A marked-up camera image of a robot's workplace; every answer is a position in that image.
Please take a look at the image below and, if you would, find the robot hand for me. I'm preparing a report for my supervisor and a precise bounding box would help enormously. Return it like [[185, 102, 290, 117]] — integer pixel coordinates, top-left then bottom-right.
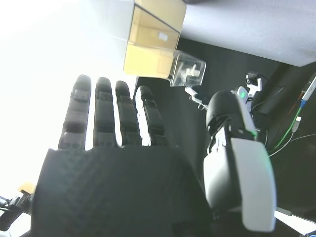
[[29, 74, 277, 237]]

